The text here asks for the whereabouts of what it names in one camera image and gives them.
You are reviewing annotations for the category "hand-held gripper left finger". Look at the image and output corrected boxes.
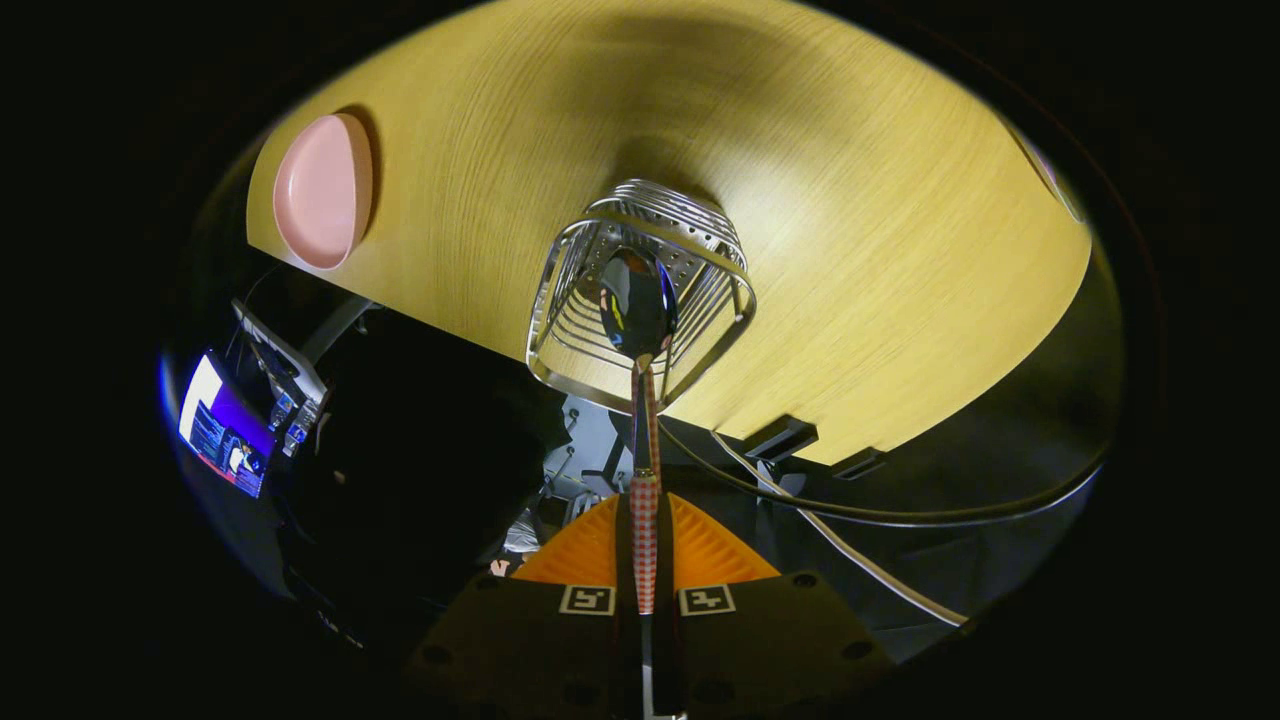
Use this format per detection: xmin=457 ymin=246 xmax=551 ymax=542
xmin=405 ymin=492 xmax=641 ymax=717

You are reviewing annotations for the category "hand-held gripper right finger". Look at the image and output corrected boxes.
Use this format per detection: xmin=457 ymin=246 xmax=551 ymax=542
xmin=652 ymin=492 xmax=898 ymax=717

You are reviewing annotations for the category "spoon with red checked handle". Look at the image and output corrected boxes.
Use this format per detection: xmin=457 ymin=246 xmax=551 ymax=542
xmin=598 ymin=246 xmax=681 ymax=616

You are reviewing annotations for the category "metal perforated basket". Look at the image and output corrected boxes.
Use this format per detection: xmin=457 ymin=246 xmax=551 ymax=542
xmin=525 ymin=178 xmax=758 ymax=416

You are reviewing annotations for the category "grey desk device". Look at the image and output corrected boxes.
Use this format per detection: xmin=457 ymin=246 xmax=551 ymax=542
xmin=232 ymin=298 xmax=333 ymax=459

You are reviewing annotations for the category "lit computer monitor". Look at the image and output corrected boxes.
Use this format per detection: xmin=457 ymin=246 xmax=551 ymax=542
xmin=176 ymin=350 xmax=276 ymax=499

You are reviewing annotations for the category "pink round plate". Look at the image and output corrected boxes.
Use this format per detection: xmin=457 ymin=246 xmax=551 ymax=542
xmin=272 ymin=112 xmax=375 ymax=271

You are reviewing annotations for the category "black table bracket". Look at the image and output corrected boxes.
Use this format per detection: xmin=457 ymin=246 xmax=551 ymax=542
xmin=830 ymin=447 xmax=889 ymax=481
xmin=744 ymin=415 xmax=821 ymax=463

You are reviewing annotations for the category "white cable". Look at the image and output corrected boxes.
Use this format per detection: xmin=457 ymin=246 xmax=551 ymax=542
xmin=712 ymin=430 xmax=969 ymax=629

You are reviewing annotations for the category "dark cable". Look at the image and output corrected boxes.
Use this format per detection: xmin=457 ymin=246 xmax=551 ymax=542
xmin=658 ymin=418 xmax=1106 ymax=529

